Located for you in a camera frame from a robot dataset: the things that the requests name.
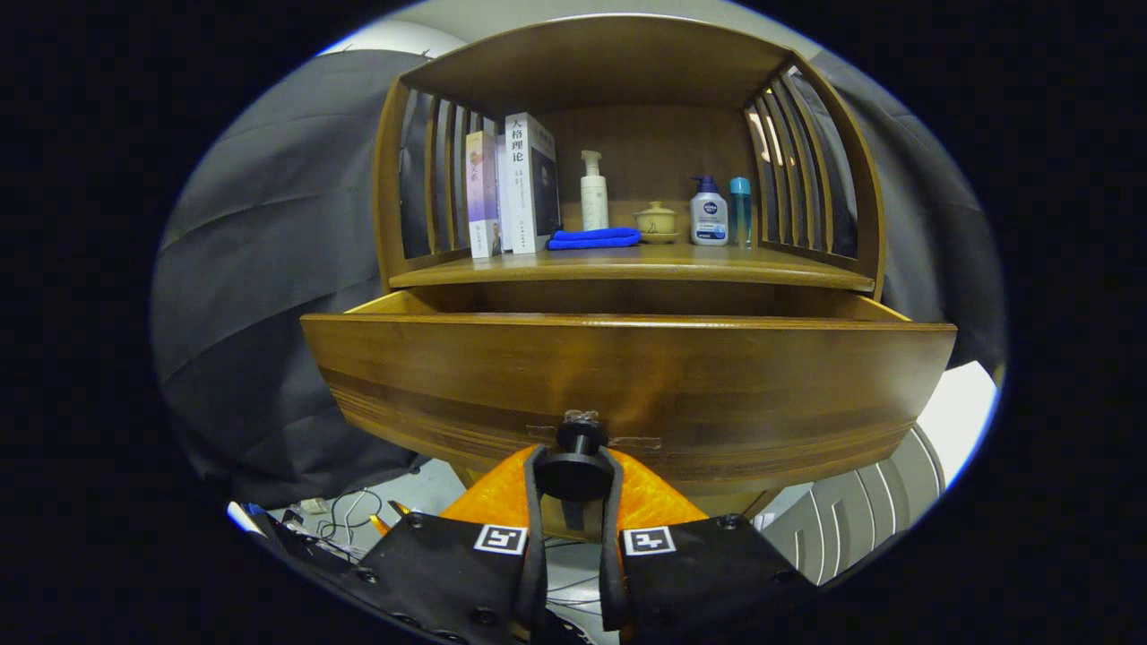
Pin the yellow lidded teacup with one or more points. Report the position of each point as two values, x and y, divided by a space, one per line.
655 219

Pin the wooden countertop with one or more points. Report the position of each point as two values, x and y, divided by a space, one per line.
645 264

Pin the white bottle with blue cap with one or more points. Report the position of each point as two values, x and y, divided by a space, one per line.
709 219

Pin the yellow saucer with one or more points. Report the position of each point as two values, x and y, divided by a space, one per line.
660 238

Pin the white book with portrait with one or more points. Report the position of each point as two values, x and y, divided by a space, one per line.
520 197

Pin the teal clear bottle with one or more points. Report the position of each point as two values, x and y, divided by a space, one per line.
740 215

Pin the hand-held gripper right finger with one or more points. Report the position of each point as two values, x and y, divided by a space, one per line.
609 555

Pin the grey patterned mat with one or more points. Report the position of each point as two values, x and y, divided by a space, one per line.
851 528

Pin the brown wooden cabinet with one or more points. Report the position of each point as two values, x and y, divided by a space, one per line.
609 63

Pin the blue folded cloth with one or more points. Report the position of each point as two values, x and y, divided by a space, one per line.
591 238

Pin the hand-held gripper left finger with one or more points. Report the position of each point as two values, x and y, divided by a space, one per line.
536 537

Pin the white pump bottle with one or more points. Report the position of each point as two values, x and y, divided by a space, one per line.
594 202

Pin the purple book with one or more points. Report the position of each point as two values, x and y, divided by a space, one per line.
482 193

